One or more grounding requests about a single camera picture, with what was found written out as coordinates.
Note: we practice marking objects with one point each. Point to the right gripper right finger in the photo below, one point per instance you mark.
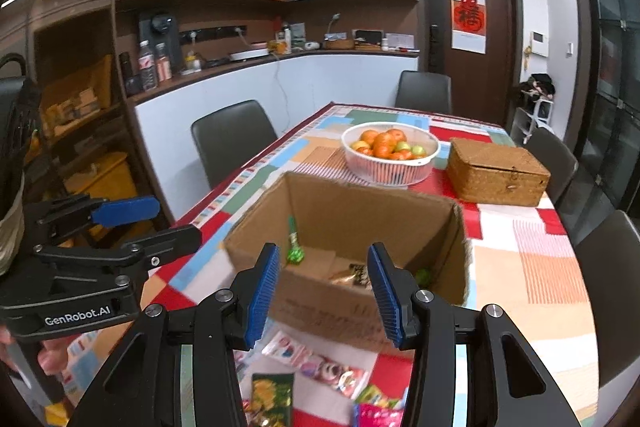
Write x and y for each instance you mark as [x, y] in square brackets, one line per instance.
[508, 385]

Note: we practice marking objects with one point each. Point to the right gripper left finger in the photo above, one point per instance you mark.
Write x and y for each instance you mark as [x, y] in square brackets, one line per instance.
[177, 368]

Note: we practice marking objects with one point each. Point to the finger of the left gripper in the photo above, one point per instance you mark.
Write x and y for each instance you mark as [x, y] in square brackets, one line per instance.
[160, 241]
[73, 214]

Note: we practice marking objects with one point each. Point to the yellow green small candy packet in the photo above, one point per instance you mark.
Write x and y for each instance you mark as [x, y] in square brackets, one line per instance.
[373, 395]

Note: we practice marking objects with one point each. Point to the magenta snack packet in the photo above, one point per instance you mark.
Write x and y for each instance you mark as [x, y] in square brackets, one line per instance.
[370, 415]

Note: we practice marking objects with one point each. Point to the pink Lotso bear candy packet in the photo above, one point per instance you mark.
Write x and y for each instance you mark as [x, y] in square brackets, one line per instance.
[346, 379]

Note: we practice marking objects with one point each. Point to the gold fortune biscuits packet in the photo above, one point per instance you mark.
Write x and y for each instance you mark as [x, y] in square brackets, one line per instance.
[356, 275]

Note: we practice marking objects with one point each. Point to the person's left hand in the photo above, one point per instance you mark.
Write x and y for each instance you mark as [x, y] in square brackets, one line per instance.
[52, 357]

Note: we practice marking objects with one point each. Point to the dark green snack packet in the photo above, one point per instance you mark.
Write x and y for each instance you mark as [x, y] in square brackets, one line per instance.
[271, 402]

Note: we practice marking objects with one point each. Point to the colourful patchwork tablecloth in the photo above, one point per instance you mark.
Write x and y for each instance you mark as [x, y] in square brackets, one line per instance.
[521, 258]

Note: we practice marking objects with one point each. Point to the left side dark chair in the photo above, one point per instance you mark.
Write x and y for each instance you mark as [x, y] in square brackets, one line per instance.
[231, 136]

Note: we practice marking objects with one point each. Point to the KUPOH cardboard box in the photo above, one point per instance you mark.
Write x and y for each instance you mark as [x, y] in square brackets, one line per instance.
[336, 224]

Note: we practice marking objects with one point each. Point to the right near dark chair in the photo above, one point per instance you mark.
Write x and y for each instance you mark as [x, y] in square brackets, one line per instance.
[609, 260]

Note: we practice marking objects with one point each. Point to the water bottle red label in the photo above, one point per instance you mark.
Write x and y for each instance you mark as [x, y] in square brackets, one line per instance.
[146, 63]

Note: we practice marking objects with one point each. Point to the woven wicker basket box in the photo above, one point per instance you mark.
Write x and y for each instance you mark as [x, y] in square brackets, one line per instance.
[489, 173]

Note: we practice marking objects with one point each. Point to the glass sliding door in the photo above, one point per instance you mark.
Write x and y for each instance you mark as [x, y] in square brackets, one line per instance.
[611, 145]

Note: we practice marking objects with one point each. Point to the right far dark chair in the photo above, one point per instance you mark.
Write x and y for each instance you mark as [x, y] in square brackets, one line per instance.
[557, 158]

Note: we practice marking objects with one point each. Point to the white fruit basket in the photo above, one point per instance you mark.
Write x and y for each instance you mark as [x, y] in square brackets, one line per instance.
[383, 171]

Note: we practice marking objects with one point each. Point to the oranges in basket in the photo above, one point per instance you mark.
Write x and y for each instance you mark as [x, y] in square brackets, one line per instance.
[393, 144]

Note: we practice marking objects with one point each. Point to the dark wooden door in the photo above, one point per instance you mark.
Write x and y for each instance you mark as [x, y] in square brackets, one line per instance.
[481, 84]

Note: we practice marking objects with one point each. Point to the far end dark chair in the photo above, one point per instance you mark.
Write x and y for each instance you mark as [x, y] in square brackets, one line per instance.
[424, 91]

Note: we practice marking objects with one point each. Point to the red fu calendar poster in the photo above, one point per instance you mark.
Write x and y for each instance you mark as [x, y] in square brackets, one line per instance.
[469, 26]

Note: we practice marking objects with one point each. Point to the wall intercom panel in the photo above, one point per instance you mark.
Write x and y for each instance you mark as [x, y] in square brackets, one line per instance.
[539, 44]

